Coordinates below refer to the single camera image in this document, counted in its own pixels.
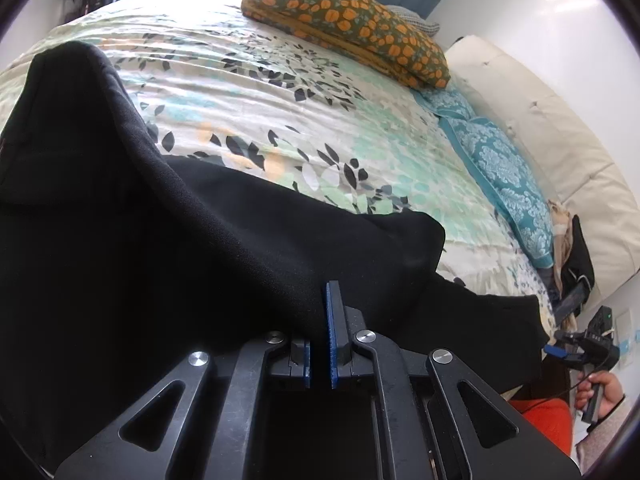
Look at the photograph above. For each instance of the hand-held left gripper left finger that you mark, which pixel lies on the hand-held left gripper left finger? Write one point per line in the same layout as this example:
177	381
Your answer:
301	361

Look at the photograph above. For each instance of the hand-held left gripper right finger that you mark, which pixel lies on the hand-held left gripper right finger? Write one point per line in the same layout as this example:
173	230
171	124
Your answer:
332	340

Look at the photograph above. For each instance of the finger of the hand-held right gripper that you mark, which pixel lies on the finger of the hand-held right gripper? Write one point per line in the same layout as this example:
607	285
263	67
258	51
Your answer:
554	351

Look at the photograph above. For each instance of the black pants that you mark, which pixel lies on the black pants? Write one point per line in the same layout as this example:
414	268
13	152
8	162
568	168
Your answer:
165	240

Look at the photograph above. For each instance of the person's right forearm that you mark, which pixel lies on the person's right forearm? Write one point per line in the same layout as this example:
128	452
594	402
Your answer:
602	447

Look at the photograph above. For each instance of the person's right hand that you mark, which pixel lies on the person's right hand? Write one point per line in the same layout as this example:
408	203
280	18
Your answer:
609	392

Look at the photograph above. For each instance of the person's orange clothing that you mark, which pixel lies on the person's orange clothing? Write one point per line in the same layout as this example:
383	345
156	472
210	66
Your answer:
546	422

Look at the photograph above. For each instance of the black bag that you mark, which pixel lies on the black bag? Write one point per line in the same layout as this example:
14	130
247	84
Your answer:
579	265

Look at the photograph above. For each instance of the teal damask pillow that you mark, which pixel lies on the teal damask pillow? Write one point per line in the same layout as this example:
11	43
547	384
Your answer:
500	175

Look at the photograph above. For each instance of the floral bed blanket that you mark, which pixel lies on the floral bed blanket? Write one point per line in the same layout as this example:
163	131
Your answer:
310	125

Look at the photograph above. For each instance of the cream padded headboard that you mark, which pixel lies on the cream padded headboard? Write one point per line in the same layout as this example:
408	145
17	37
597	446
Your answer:
565	135

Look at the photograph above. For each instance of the orange pumpkin print folded blanket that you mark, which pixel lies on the orange pumpkin print folded blanket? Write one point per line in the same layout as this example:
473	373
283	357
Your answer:
345	17

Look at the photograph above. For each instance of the grey checked cloth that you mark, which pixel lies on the grey checked cloth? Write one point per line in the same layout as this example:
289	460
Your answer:
417	17

